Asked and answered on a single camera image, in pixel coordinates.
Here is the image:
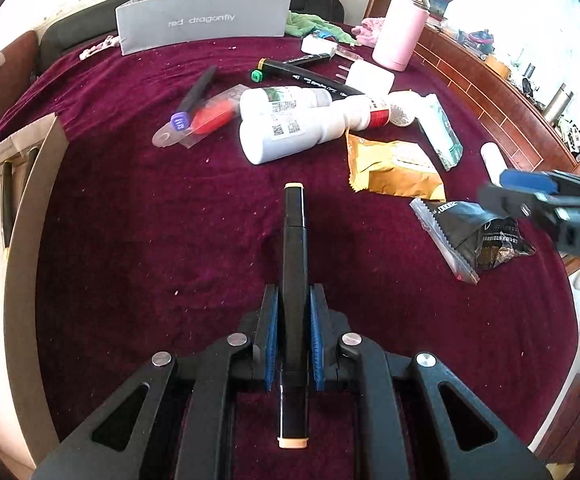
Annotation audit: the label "cardboard tray box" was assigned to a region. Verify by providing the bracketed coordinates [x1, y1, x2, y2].
[0, 114, 68, 476]

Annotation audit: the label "red item clear packet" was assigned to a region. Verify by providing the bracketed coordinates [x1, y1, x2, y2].
[152, 84, 247, 148]

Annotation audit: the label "white bottle red label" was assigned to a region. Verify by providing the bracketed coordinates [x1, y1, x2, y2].
[337, 94, 391, 131]

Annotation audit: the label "large white pill bottle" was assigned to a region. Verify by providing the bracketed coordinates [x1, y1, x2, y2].
[239, 107, 347, 165]

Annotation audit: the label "black snack packet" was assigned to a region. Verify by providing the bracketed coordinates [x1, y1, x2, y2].
[409, 198, 535, 285]

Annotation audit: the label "pink cloth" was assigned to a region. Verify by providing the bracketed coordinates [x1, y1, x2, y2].
[352, 18, 385, 48]

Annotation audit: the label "yellow snack packet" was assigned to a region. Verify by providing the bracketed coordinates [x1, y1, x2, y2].
[346, 133, 446, 202]

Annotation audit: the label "wooden brick pattern ledge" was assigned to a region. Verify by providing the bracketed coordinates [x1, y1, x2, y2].
[413, 26, 580, 176]

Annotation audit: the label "green cloth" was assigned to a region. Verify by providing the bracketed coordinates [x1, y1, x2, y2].
[284, 11, 359, 47]

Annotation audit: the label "pink white bead string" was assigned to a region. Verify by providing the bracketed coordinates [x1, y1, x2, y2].
[78, 34, 120, 61]

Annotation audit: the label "grey red dragonfly box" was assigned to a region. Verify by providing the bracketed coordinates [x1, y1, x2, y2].
[115, 0, 291, 55]

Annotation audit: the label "white cylinder roll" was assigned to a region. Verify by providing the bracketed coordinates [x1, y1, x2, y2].
[480, 142, 508, 186]

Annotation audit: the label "black marker beige caps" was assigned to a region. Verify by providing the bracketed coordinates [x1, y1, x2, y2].
[278, 182, 311, 450]

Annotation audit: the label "white bottle green label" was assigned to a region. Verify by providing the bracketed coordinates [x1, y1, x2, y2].
[239, 86, 332, 120]

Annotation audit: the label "black marker green cap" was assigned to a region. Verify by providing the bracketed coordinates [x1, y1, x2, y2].
[250, 58, 363, 99]

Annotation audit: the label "maroon bed blanket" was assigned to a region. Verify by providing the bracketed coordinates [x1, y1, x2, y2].
[0, 22, 579, 480]

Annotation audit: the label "pink thermos bottle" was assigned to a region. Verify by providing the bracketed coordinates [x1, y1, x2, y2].
[372, 0, 429, 72]

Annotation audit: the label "black pen in tray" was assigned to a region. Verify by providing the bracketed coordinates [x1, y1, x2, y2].
[1, 162, 15, 248]

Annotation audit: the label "black marker purple cap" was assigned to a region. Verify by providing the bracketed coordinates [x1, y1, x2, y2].
[169, 65, 217, 131]

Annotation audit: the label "white usb charger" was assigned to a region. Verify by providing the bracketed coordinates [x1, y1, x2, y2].
[301, 35, 337, 58]

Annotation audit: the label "thin black pen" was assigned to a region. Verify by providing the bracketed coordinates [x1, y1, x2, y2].
[284, 53, 332, 67]

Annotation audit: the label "teal cartoon tissue pack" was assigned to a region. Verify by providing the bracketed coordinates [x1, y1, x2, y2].
[417, 93, 464, 171]

